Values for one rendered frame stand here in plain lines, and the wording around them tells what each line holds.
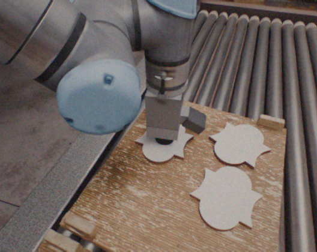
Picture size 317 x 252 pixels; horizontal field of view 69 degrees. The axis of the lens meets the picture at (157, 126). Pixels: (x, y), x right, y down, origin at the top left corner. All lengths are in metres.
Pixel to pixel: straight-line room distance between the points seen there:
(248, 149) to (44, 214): 0.43
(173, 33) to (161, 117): 0.15
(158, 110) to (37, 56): 0.25
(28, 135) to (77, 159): 1.54
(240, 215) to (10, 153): 1.77
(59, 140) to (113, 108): 1.73
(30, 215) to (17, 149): 1.51
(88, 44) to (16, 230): 0.39
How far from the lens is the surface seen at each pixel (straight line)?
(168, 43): 0.35
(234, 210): 0.45
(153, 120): 0.43
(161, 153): 0.50
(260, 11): 1.33
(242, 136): 0.56
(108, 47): 0.22
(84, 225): 0.42
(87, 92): 0.19
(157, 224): 0.43
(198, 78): 0.77
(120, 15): 0.33
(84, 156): 0.56
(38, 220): 0.51
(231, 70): 0.84
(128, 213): 0.44
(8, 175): 1.88
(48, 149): 1.91
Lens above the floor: 1.34
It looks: 45 degrees down
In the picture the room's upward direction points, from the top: straight up
